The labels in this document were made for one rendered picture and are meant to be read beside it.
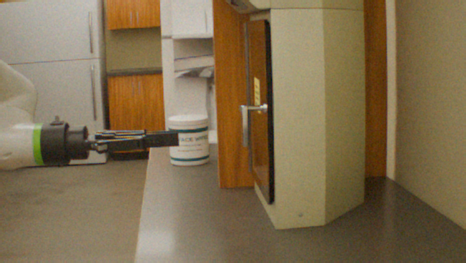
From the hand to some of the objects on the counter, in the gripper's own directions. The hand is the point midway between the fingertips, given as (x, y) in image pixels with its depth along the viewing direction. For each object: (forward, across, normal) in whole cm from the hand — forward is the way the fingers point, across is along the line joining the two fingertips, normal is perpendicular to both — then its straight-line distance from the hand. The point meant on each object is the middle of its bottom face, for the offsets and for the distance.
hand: (162, 139), depth 124 cm
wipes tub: (+7, +65, +22) cm, 69 cm away
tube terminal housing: (+36, +10, +20) cm, 42 cm away
